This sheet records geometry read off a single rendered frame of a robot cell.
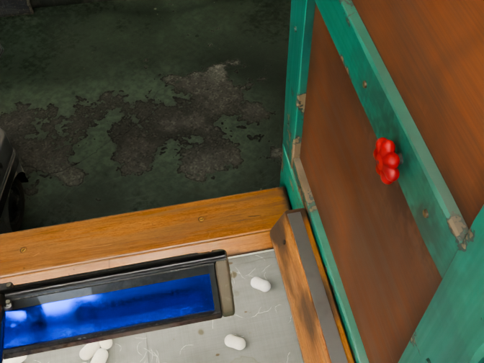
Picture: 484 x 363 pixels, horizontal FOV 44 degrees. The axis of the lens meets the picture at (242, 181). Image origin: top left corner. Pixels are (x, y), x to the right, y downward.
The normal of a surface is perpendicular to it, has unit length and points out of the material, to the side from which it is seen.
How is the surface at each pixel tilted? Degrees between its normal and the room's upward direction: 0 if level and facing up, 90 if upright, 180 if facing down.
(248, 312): 0
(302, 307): 67
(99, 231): 0
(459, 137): 90
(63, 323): 58
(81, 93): 0
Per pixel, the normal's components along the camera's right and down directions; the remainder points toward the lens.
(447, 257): -0.97, 0.18
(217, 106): -0.01, -0.61
